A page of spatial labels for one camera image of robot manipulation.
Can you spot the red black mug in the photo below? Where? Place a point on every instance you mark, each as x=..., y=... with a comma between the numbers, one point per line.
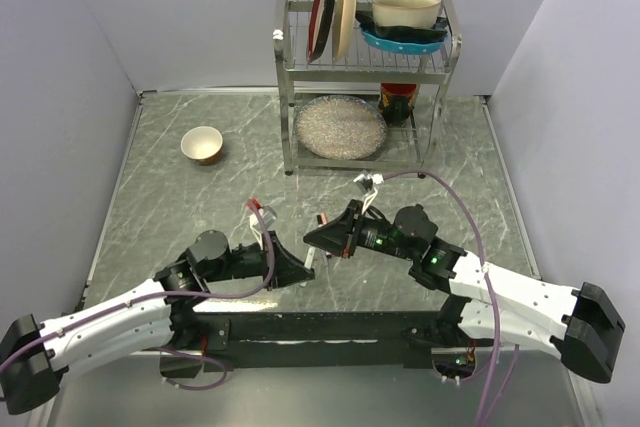
x=397, y=101

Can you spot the black dish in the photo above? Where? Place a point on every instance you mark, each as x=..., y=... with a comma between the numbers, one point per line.
x=404, y=34

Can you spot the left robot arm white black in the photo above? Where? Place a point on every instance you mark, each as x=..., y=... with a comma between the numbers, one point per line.
x=38, y=356

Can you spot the cream ceramic bowl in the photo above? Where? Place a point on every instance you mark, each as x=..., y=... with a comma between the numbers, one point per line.
x=419, y=14

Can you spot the small cream bowl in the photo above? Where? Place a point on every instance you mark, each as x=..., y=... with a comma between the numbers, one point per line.
x=202, y=144

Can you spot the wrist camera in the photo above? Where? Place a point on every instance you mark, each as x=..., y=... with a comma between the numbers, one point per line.
x=367, y=182
x=260, y=216

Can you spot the green white pen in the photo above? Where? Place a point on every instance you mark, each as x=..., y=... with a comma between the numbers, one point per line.
x=309, y=260

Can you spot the blue dotted dish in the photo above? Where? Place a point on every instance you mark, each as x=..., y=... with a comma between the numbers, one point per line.
x=403, y=47

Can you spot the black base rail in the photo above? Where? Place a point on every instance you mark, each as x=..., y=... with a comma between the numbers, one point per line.
x=322, y=339

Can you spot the red black plate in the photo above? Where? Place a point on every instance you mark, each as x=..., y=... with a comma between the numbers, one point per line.
x=319, y=28

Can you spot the beige plate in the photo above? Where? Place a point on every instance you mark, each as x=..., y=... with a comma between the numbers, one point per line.
x=343, y=26

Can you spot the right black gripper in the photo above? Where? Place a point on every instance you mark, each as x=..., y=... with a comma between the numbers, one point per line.
x=331, y=237

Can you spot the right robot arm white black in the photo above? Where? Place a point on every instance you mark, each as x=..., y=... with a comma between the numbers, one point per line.
x=579, y=326

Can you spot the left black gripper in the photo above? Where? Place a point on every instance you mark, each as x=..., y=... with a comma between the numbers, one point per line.
x=286, y=268

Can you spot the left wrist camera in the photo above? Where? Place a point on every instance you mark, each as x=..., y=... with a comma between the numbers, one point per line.
x=260, y=216

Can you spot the steel dish rack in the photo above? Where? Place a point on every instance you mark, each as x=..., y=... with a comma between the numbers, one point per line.
x=360, y=72

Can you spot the speckled grey plate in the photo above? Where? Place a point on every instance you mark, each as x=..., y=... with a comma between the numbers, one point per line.
x=340, y=127

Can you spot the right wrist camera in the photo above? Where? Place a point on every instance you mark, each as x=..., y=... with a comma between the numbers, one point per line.
x=367, y=182

